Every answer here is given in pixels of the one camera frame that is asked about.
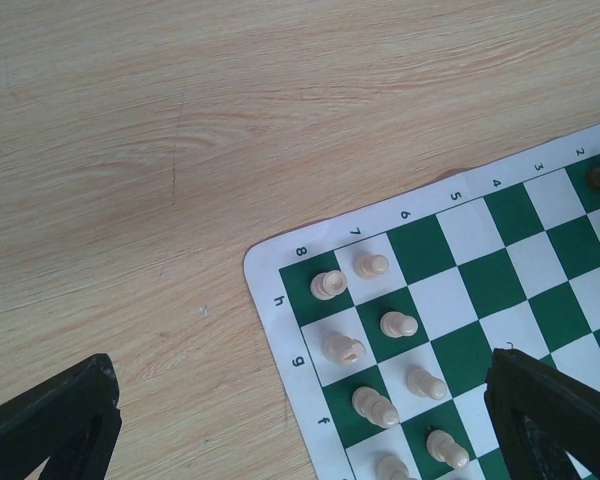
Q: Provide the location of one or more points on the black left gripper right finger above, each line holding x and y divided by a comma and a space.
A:
542, 418

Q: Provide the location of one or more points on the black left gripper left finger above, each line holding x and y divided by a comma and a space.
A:
69, 424

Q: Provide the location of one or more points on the green white chess board mat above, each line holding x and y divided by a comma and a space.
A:
502, 256

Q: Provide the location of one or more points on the white chess pawn e7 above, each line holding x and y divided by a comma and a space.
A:
443, 448

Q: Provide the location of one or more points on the white chess pawn f7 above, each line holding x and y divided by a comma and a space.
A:
423, 384

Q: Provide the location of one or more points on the white chess king e8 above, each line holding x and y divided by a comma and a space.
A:
391, 467

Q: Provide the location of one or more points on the white chess bishop f8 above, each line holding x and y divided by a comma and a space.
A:
374, 407

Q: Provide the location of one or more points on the white chess pawn g7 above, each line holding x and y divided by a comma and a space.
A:
395, 324

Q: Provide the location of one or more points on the white chess knight g8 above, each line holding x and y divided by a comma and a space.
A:
343, 350

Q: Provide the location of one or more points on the white chess pawn h7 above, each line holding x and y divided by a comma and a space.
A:
371, 266

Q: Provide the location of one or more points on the white chess rook h8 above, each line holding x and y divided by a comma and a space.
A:
327, 285

